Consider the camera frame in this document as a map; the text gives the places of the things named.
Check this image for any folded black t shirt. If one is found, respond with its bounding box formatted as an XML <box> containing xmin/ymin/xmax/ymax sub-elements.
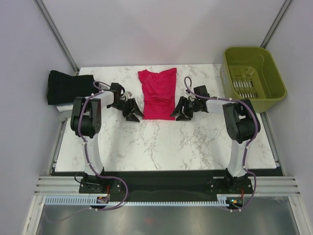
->
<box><xmin>46</xmin><ymin>70</ymin><xmax>98</xmax><ymax>105</ymax></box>

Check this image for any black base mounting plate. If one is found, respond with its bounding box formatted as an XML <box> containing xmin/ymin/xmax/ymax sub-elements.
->
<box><xmin>78</xmin><ymin>170</ymin><xmax>254</xmax><ymax>203</ymax></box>

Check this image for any folded grey t shirt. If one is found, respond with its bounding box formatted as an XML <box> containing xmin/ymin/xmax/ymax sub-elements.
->
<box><xmin>58</xmin><ymin>110</ymin><xmax>72</xmax><ymax>122</ymax></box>

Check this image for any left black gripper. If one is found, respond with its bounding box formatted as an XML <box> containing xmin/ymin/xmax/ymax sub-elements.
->
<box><xmin>109</xmin><ymin>99</ymin><xmax>144</xmax><ymax>123</ymax></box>

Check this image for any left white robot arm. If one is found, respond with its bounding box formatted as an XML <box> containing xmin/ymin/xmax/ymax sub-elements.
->
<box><xmin>70</xmin><ymin>81</ymin><xmax>144</xmax><ymax>194</ymax></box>

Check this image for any right vertical aluminium post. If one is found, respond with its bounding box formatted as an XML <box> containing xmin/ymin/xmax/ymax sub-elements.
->
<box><xmin>260</xmin><ymin>0</ymin><xmax>294</xmax><ymax>49</ymax></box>

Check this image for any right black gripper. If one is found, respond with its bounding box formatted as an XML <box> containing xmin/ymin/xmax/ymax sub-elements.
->
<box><xmin>170</xmin><ymin>96</ymin><xmax>200</xmax><ymax>121</ymax></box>

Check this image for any olive green plastic basket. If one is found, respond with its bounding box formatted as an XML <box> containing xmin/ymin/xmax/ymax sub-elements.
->
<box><xmin>220</xmin><ymin>47</ymin><xmax>287</xmax><ymax>113</ymax></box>

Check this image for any aluminium frame rail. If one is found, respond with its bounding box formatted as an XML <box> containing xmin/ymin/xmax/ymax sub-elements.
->
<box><xmin>34</xmin><ymin>176</ymin><xmax>300</xmax><ymax>196</ymax></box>

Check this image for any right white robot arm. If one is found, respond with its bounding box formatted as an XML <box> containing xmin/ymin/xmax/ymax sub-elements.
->
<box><xmin>171</xmin><ymin>85</ymin><xmax>260</xmax><ymax>194</ymax></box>

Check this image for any white slotted cable duct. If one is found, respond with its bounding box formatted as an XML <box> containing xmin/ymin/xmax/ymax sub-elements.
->
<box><xmin>44</xmin><ymin>194</ymin><xmax>243</xmax><ymax>206</ymax></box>

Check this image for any vertical aluminium post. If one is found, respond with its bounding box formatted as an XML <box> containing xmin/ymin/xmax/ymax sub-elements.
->
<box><xmin>34</xmin><ymin>0</ymin><xmax>80</xmax><ymax>75</ymax></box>
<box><xmin>260</xmin><ymin>0</ymin><xmax>294</xmax><ymax>49</ymax></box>

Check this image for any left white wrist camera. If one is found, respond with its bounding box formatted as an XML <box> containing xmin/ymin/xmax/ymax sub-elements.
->
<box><xmin>123</xmin><ymin>91</ymin><xmax>133</xmax><ymax>99</ymax></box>

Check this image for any left vertical aluminium post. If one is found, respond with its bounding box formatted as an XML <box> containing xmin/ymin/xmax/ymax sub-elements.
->
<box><xmin>34</xmin><ymin>0</ymin><xmax>80</xmax><ymax>75</ymax></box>

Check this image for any pink red t shirt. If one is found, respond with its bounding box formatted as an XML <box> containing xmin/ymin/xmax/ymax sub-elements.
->
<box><xmin>138</xmin><ymin>68</ymin><xmax>177</xmax><ymax>120</ymax></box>

